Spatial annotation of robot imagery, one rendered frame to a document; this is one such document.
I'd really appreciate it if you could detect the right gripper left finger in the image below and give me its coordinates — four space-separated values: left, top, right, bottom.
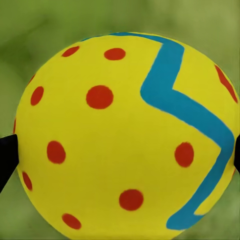
0 134 19 193

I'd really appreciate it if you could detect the easter egg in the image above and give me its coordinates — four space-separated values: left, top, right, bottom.
13 32 240 240

